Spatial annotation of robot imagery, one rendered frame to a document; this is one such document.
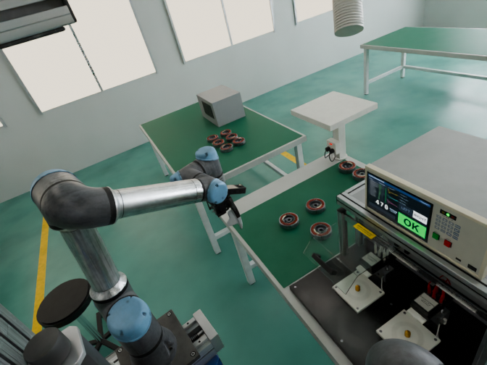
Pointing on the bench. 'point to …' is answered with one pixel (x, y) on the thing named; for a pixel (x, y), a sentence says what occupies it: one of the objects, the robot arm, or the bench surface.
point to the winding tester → (443, 192)
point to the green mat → (275, 262)
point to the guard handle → (324, 264)
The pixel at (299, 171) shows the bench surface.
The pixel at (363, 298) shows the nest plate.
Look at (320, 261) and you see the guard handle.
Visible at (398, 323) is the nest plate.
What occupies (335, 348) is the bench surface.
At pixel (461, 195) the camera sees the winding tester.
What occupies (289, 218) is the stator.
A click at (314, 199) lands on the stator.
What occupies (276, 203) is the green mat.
